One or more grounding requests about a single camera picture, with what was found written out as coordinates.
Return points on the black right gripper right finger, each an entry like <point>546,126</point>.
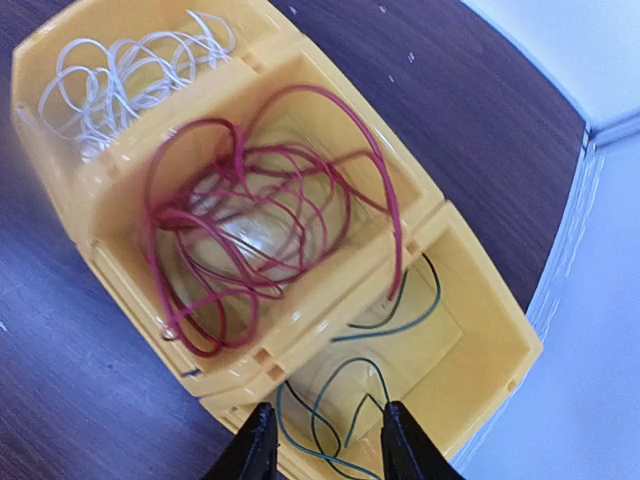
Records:
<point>407,451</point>

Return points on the yellow bin right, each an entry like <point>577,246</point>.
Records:
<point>451,347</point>

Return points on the aluminium front rail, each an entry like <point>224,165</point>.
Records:
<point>581,198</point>

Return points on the yellow bin middle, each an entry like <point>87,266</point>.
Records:
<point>228,232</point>

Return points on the yellow bin left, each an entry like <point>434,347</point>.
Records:
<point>88,74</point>

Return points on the yellow bin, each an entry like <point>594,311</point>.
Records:
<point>451,347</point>
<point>228,232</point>
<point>88,74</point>

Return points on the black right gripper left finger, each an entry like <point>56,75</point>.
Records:
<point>252,454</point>

